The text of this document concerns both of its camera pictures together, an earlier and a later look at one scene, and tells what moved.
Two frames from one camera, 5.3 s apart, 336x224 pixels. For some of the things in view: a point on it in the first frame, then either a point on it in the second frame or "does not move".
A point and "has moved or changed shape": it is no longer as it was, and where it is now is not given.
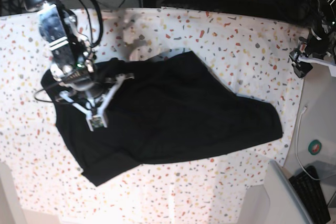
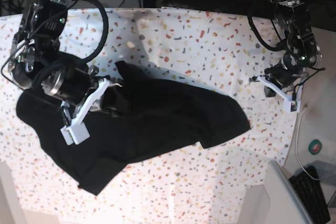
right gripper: (302, 61) -> (290, 66)
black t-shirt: (176, 107) has moved or changed shape
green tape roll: (314, 146) does not move
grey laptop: (286, 205) does not move
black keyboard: (311, 193) does not move
